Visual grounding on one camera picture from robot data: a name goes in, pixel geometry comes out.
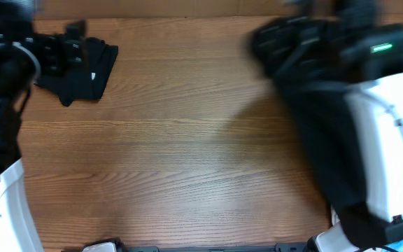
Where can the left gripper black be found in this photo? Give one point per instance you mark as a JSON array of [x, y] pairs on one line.
[[63, 49]]

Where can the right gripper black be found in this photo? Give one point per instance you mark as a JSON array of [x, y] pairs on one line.
[[271, 41]]

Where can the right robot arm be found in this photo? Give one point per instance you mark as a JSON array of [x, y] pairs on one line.
[[353, 136]]

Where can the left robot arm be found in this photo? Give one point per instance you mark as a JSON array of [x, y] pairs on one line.
[[25, 56]]

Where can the folded black garment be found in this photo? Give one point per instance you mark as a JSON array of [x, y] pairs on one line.
[[87, 83]]

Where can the cardboard back wall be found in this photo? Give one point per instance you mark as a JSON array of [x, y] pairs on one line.
[[88, 9]]

